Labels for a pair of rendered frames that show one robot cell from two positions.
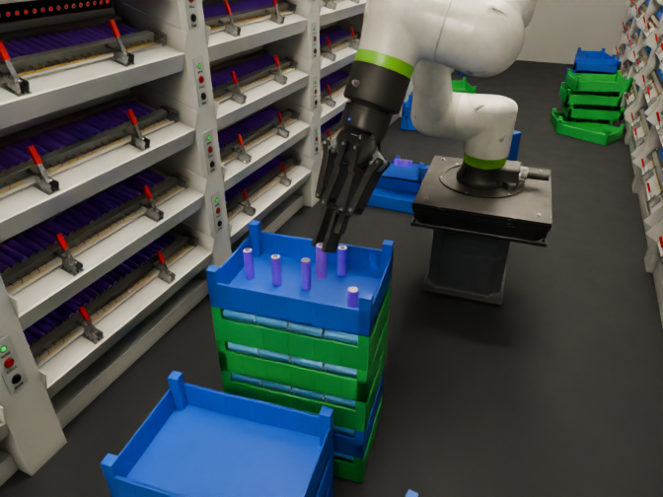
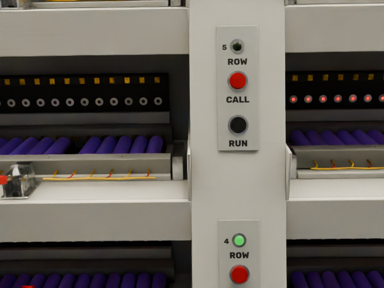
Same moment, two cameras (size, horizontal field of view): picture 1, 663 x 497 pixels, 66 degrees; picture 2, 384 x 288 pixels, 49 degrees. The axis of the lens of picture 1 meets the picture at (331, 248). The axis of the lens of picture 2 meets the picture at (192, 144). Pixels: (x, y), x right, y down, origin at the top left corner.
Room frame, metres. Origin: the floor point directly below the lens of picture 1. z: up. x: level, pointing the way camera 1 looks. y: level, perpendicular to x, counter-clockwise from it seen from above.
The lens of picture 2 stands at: (1.81, -0.30, 1.00)
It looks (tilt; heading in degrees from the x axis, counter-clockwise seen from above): 1 degrees down; 67
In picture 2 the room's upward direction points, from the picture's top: 1 degrees counter-clockwise
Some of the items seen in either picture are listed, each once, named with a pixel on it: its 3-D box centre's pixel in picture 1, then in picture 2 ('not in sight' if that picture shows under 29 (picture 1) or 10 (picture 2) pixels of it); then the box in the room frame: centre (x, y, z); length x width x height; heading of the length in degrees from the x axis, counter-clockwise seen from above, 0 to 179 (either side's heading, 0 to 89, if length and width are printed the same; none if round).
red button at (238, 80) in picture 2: not in sight; (237, 81); (2.02, 0.06, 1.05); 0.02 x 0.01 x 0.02; 157
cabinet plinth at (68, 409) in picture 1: (250, 228); not in sight; (1.74, 0.31, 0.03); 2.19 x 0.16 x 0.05; 157
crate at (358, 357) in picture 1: (305, 306); not in sight; (0.81, 0.05, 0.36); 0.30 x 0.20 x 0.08; 73
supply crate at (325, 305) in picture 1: (304, 272); not in sight; (0.81, 0.05, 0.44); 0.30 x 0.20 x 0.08; 73
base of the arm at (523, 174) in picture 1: (501, 173); not in sight; (1.42, -0.51, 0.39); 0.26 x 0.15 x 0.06; 69
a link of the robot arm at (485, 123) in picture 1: (484, 129); not in sight; (1.44, -0.44, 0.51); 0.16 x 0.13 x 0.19; 70
